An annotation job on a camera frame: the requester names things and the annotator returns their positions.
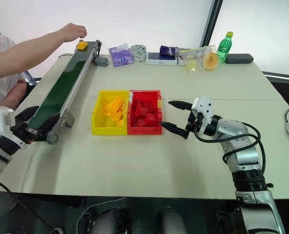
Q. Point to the white blue flat box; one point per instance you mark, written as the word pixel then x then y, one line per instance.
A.
pixel 160 59

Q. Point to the red plastic bin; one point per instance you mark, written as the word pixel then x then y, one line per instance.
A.
pixel 144 130

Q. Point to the person's left hand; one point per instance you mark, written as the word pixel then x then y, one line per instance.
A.
pixel 73 31

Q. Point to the person's left forearm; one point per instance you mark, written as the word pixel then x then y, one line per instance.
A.
pixel 25 52

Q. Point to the clear plastic bag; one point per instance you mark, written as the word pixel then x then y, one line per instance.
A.
pixel 192 64

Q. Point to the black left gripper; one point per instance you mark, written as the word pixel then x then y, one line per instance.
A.
pixel 21 131

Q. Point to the red block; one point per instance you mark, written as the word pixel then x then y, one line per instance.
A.
pixel 152 118
pixel 150 104
pixel 137 109
pixel 142 122

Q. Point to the green conveyor belt silver frame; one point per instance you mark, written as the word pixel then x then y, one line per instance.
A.
pixel 61 80

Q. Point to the yellow plastic bin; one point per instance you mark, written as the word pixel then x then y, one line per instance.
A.
pixel 97 122

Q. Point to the yellow tape roll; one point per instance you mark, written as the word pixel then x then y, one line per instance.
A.
pixel 210 61

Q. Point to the crumpled purple bag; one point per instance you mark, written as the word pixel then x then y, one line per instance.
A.
pixel 167 50

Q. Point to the small grey motor block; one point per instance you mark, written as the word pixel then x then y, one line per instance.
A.
pixel 101 61

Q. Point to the person's right forearm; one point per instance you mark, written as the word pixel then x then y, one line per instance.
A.
pixel 18 93

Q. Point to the purple tissue pack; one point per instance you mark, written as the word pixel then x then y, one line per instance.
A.
pixel 121 55

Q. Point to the grey green wipes pack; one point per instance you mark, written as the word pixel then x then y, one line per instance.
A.
pixel 138 52

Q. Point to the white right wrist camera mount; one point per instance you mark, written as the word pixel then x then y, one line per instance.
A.
pixel 204 107

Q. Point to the green plastic bottle yellow cap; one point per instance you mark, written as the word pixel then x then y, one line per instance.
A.
pixel 223 48

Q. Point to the yellow toy block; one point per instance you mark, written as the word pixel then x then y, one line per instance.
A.
pixel 82 45

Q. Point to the dark rounded shape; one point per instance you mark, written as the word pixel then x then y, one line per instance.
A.
pixel 110 221
pixel 171 221

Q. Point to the dark window frame pillar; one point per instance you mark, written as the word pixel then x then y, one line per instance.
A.
pixel 211 22

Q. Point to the long black case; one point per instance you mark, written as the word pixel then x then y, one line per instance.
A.
pixel 239 59

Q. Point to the dark cabinet with silver strip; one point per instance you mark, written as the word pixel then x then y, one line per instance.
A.
pixel 286 90

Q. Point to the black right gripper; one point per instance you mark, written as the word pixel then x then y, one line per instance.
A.
pixel 193 120

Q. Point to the black chair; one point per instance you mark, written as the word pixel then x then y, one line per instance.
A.
pixel 31 83

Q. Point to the small yellow block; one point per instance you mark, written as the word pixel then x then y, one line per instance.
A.
pixel 117 115
pixel 120 123

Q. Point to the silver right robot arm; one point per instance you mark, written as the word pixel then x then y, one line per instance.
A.
pixel 244 151

